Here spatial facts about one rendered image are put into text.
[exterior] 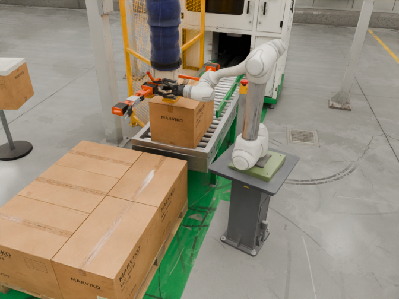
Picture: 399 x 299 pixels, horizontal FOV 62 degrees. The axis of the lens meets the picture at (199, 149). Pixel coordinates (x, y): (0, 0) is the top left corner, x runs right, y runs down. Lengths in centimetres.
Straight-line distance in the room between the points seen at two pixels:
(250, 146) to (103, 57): 211
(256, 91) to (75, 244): 138
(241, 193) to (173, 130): 81
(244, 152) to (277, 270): 106
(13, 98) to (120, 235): 205
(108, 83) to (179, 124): 122
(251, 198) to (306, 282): 73
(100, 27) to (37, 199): 180
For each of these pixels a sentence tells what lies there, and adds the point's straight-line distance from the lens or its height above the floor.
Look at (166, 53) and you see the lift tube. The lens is 243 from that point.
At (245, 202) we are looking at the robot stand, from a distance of 250.
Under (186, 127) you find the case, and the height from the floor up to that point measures 77.
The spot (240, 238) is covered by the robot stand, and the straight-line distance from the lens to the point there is 277.
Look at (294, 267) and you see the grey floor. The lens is 278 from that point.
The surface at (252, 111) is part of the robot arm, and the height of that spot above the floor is 126.
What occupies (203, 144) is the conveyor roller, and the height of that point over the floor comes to 54.
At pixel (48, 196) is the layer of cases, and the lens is 259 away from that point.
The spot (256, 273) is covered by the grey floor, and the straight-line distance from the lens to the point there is 268.
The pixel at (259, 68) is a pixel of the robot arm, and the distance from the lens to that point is 178.
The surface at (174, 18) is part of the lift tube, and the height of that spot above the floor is 164.
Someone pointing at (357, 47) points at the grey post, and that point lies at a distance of 523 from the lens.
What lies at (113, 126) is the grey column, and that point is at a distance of 396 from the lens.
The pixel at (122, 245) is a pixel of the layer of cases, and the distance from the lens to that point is 211.
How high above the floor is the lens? 209
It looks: 32 degrees down
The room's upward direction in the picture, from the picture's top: 1 degrees clockwise
